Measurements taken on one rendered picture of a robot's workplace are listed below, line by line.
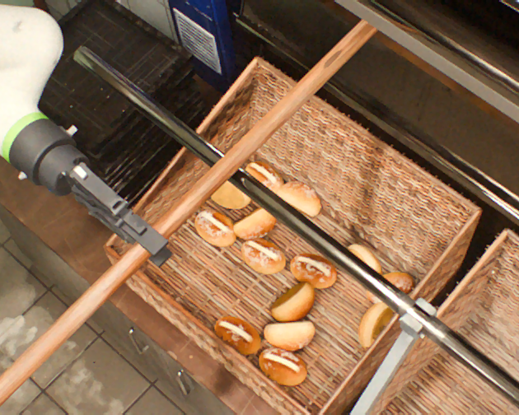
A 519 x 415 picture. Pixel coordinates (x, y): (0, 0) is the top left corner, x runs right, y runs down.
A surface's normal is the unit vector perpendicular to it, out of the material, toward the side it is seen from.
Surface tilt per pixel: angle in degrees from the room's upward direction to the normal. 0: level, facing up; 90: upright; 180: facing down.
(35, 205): 0
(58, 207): 0
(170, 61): 0
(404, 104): 70
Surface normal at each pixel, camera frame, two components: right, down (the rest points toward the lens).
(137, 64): -0.09, -0.47
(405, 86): -0.67, 0.47
